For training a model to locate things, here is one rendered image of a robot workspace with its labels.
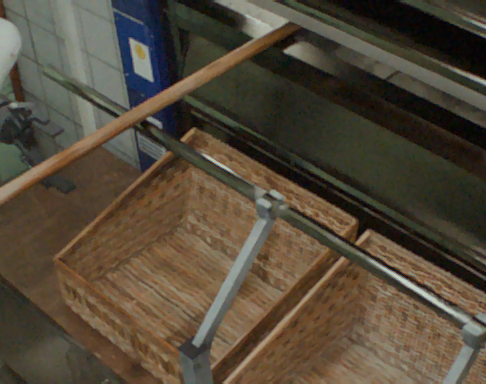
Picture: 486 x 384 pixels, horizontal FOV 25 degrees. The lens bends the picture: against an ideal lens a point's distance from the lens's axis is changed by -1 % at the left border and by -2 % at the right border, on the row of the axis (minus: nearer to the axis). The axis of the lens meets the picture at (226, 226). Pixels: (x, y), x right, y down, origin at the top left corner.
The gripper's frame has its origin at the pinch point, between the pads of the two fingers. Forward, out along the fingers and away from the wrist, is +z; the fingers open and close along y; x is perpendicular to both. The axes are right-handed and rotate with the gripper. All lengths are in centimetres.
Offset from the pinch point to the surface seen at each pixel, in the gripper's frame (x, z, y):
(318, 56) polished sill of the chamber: -59, 12, 1
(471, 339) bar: -17, 86, 3
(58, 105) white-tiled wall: -57, -99, 60
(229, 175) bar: -19.1, 27.2, 1.6
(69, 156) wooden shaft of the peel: -1.1, 1.5, -0.9
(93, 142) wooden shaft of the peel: -7.0, 1.6, -0.9
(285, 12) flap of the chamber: -41, 22, -22
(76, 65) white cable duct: -55, -80, 38
